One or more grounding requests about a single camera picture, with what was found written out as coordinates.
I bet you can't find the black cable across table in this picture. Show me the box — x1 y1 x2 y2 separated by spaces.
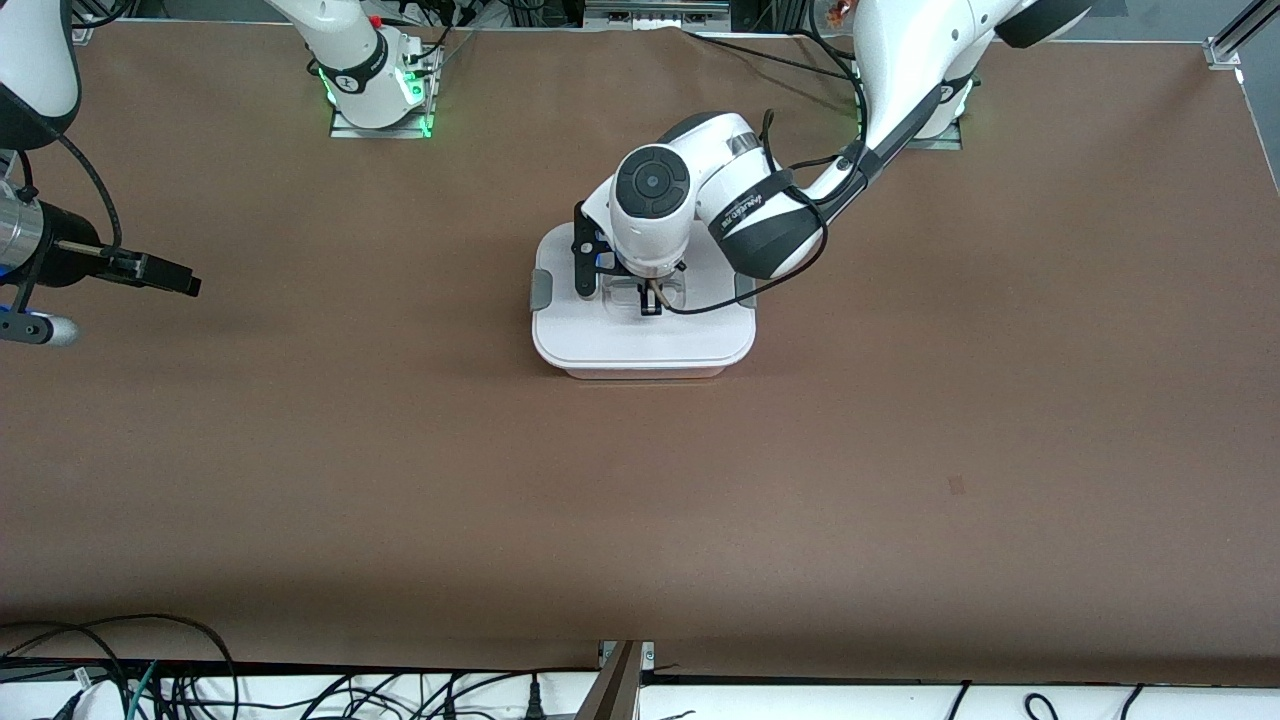
685 30 863 83

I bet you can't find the black looped cable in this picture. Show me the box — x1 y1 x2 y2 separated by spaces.
0 613 239 720

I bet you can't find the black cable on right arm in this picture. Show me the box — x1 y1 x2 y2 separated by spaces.
15 130 126 261

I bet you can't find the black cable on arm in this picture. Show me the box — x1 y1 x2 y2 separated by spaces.
660 108 881 316
15 130 126 261

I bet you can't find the brown beam with metal brackets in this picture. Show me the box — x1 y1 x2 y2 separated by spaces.
575 640 656 720

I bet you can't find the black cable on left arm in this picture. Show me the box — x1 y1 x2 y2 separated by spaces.
660 108 881 316

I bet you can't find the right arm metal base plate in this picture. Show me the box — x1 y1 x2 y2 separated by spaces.
330 45 441 139

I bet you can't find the aluminium frame profile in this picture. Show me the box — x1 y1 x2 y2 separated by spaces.
1205 0 1280 69

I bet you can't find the green cable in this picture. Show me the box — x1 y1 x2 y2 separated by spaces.
128 660 159 720

